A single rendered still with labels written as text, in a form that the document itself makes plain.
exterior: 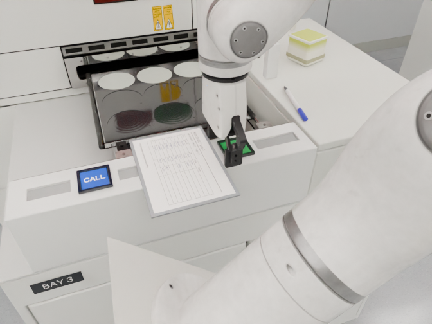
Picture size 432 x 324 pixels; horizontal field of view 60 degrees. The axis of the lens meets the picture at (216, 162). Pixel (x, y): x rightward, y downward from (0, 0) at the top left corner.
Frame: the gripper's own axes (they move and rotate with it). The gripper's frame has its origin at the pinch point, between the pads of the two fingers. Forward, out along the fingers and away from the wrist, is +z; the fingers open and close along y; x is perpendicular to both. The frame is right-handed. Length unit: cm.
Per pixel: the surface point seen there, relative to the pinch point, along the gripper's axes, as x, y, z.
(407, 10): 248, -206, 65
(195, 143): -4.4, -3.8, 1.0
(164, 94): -3.3, -35.5, 7.4
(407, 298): 80, 2, 98
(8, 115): -47, -58, 18
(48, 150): -34.7, -31.9, 15.2
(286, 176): 11.4, 4.7, 7.1
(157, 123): -8.4, -22.4, 7.3
